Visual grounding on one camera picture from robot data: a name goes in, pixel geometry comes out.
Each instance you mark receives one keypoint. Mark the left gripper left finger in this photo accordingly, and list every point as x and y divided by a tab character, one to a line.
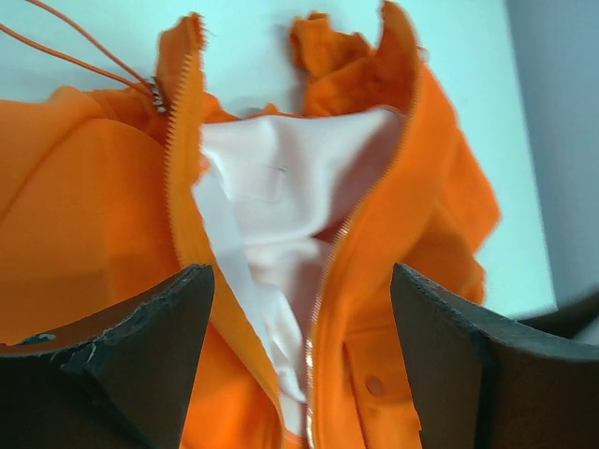
120	378

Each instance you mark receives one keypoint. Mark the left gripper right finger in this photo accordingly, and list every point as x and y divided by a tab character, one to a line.
482	380

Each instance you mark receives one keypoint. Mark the orange jacket pink lining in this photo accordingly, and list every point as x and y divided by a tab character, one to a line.
106	193

